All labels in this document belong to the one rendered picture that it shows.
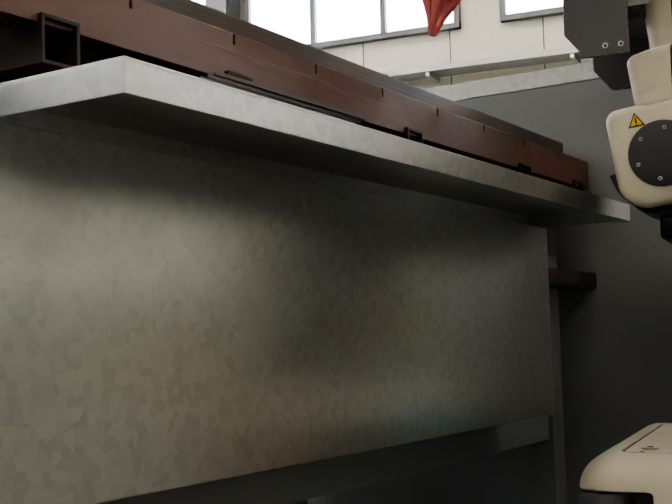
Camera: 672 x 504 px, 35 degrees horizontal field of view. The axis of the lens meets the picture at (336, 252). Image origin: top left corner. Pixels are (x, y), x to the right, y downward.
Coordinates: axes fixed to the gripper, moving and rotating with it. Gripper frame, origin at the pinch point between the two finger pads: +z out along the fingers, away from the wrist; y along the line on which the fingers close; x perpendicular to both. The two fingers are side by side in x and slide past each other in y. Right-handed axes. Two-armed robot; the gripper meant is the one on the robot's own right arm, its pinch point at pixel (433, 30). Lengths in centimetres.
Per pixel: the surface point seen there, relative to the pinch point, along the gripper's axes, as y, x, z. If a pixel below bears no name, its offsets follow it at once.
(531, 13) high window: -379, 873, -203
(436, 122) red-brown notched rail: -1.2, 9.0, 13.1
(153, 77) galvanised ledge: 20, -81, 22
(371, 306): 9.7, -20.0, 42.3
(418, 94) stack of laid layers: -6.9, 11.3, 8.6
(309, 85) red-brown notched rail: -1.4, -28.1, 14.3
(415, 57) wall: -499, 863, -146
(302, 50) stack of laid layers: -7.2, -23.1, 8.9
